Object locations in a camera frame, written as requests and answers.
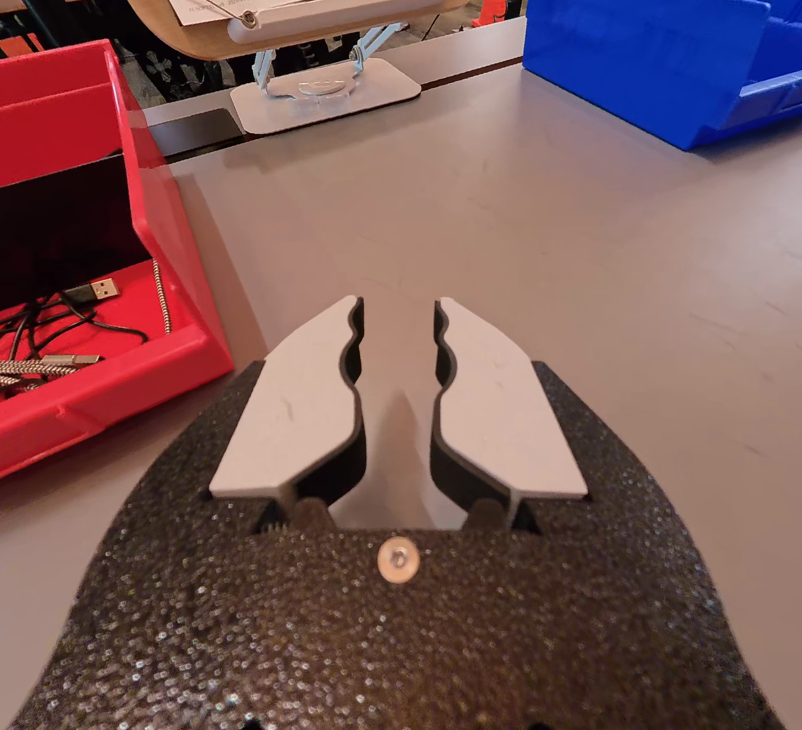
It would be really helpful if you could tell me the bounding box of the wooden document stand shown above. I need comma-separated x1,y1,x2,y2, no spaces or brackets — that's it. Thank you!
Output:
93,0,491,137

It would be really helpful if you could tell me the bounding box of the braided usb-c cable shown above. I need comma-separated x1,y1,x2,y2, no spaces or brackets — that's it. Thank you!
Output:
0,259,174,399

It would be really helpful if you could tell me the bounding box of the black usb-a cable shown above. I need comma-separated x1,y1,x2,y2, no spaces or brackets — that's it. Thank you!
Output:
0,277,151,367

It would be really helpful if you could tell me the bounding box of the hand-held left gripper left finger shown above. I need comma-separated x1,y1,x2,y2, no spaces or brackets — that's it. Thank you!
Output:
208,294,368,514

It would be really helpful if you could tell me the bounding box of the red plastic bin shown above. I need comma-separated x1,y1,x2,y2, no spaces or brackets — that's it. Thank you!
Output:
0,39,235,481

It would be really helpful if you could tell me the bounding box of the blue plastic bin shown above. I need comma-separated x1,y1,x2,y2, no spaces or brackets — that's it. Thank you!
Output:
522,0,802,152

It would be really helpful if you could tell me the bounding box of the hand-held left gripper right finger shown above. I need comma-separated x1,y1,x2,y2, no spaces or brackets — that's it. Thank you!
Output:
431,296,590,532

